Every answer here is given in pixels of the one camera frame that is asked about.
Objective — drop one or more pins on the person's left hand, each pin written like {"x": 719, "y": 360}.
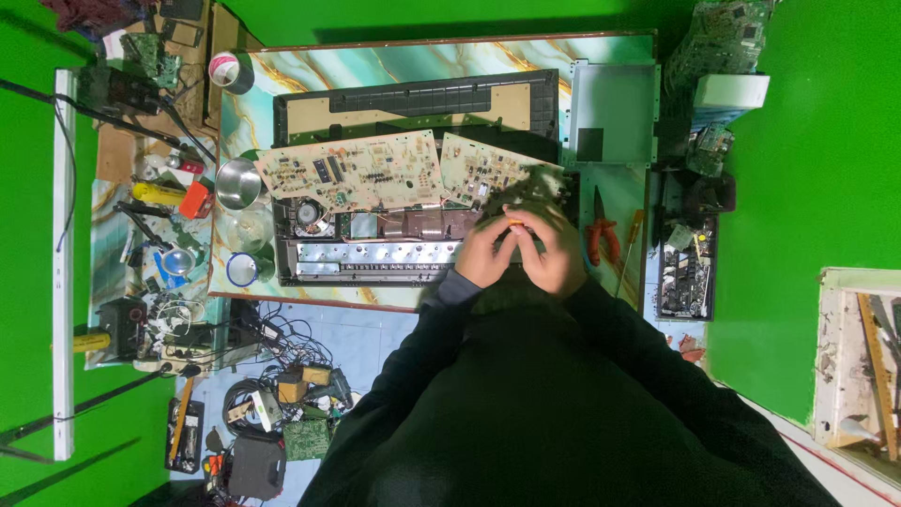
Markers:
{"x": 478, "y": 257}

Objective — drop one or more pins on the person's right hand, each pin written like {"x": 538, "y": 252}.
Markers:
{"x": 559, "y": 257}

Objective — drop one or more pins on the person's right fingers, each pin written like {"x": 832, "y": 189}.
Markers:
{"x": 533, "y": 217}

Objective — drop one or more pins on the person's left fingers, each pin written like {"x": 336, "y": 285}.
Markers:
{"x": 501, "y": 229}

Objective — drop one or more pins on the smaller beige circuit board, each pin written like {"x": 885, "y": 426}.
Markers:
{"x": 486, "y": 169}

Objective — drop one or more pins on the open keyboard chassis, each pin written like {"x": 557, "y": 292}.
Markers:
{"x": 366, "y": 246}

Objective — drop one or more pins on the grey metal plate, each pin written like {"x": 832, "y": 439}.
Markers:
{"x": 619, "y": 105}

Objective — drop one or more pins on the black keyboard case cover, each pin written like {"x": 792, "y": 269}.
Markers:
{"x": 422, "y": 98}

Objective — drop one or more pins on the large beige circuit board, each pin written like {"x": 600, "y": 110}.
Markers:
{"x": 352, "y": 172}

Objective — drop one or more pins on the black tray of electronic parts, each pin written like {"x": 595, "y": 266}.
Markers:
{"x": 686, "y": 274}

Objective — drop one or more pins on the black device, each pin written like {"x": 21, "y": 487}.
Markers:
{"x": 711, "y": 194}

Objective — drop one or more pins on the small green circuit board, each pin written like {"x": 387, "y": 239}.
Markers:
{"x": 711, "y": 148}

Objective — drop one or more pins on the person's black clothing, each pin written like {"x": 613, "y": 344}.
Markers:
{"x": 549, "y": 415}

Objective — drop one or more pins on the white box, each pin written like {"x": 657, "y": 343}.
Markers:
{"x": 732, "y": 91}

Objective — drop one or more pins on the clear glass bowl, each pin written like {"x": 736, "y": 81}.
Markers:
{"x": 248, "y": 232}

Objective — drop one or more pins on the pile of green circuit boards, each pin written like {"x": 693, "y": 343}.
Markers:
{"x": 718, "y": 35}

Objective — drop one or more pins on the white blue-rimmed mug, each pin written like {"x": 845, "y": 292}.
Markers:
{"x": 245, "y": 270}

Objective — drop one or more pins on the steel bowl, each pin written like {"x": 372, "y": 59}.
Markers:
{"x": 238, "y": 184}

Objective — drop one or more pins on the orange box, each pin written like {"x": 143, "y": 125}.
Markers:
{"x": 196, "y": 201}

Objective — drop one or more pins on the black tape roll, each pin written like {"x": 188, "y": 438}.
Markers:
{"x": 236, "y": 74}

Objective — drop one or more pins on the magnifier on black stand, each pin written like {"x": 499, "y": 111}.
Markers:
{"x": 176, "y": 259}

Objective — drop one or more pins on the cardboard sheets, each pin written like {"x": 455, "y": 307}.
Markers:
{"x": 211, "y": 42}

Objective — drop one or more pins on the yellow tube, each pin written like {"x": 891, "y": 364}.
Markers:
{"x": 156, "y": 194}

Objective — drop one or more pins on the white power strip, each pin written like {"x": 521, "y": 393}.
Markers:
{"x": 172, "y": 358}

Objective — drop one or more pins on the wooden crate with tools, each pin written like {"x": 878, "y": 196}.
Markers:
{"x": 859, "y": 366}

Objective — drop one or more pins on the black tool tray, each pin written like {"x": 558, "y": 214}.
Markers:
{"x": 184, "y": 436}

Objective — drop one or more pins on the black soldering station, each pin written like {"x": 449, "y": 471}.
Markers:
{"x": 123, "y": 327}

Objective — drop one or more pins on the long white light bar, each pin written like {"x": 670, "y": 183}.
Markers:
{"x": 64, "y": 281}

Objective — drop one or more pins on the dark red cloth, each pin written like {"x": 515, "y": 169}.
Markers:
{"x": 91, "y": 14}

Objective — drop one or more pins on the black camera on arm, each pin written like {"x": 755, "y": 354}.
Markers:
{"x": 119, "y": 90}

